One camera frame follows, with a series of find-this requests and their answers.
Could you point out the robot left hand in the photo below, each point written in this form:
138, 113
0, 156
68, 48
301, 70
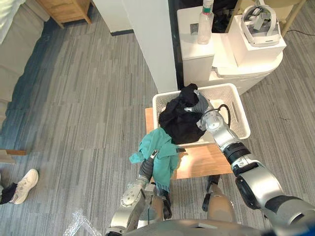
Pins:
148, 165

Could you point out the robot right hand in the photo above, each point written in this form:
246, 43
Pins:
199, 103

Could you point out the teal cloth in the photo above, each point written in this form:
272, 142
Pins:
158, 157

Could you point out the black cloth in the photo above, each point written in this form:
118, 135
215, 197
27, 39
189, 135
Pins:
180, 118

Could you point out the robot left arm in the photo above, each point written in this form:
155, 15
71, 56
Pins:
129, 204

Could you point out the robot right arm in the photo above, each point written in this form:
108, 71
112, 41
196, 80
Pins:
248, 167

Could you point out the white laundry basket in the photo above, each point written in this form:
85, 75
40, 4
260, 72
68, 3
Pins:
229, 108

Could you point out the bed with beige skirt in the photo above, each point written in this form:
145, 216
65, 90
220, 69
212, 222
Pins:
17, 49

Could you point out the robot left leg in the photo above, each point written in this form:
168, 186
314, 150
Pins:
161, 206

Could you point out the robot leg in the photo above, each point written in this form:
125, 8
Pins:
161, 206
217, 201

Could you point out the white round-edged cabinet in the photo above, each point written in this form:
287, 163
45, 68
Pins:
236, 71

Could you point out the small wooden table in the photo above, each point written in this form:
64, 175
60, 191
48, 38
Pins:
201, 159

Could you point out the white tall cabinet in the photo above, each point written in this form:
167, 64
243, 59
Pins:
194, 46

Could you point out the white pillar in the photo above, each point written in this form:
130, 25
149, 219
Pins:
152, 41

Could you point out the white box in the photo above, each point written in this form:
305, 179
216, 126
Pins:
256, 49

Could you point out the robot right leg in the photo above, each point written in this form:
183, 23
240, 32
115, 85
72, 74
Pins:
217, 201

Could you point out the clear plastic bottle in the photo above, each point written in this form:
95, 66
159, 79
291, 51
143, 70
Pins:
205, 24

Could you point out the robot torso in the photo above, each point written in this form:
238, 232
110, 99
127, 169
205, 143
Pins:
197, 227

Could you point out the white VR headset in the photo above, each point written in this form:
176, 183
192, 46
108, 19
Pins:
260, 25

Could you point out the person's foot in white shoe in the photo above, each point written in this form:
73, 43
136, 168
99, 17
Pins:
23, 186

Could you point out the wooden chair leg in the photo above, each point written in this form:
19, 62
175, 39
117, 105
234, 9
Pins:
292, 17

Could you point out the wooden nightstand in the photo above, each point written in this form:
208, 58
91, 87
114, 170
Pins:
66, 11

